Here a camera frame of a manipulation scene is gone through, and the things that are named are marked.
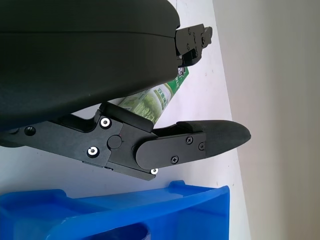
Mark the blue plastic tray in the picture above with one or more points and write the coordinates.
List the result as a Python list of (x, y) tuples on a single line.
[(125, 215)]

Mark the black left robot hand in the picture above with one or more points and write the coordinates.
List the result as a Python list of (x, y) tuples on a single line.
[(75, 62)]

